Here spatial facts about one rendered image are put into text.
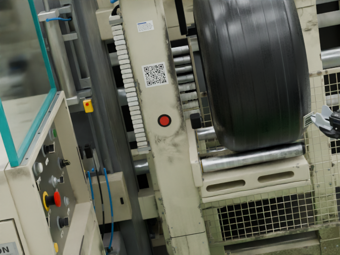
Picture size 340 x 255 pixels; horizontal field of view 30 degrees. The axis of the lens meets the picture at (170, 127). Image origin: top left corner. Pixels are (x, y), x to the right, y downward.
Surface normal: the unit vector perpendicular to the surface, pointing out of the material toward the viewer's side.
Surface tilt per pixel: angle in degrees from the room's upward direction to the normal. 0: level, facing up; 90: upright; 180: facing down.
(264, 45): 66
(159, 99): 90
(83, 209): 0
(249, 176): 90
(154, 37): 90
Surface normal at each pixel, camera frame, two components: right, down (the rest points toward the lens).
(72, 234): -0.18, -0.92
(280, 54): -0.04, 0.07
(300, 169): 0.02, 0.35
